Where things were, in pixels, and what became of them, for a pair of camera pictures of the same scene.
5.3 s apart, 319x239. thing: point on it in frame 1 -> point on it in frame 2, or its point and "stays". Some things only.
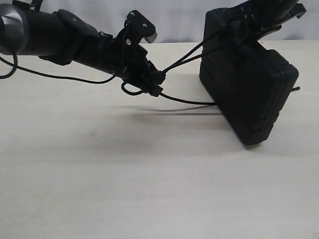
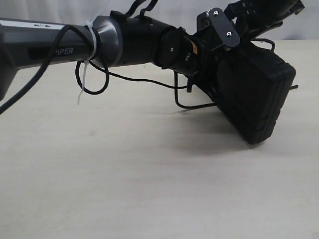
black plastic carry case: x=250 y=82 stays
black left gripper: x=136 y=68 -> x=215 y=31
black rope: x=178 y=62 -> x=192 y=106
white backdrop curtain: x=179 y=21 stays
